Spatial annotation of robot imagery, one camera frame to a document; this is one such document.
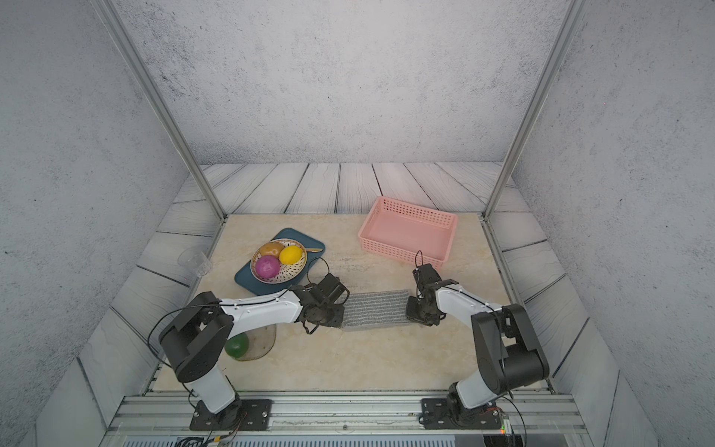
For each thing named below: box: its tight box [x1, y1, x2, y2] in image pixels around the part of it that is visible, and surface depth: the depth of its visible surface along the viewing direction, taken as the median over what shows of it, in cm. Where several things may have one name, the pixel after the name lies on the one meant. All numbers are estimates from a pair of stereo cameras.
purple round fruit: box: [255, 255, 281, 280], surface depth 99 cm
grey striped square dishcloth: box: [342, 289, 411, 330], surface depth 93 cm
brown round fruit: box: [258, 241, 285, 258], surface depth 104 cm
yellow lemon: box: [278, 244, 303, 265], surface depth 104 cm
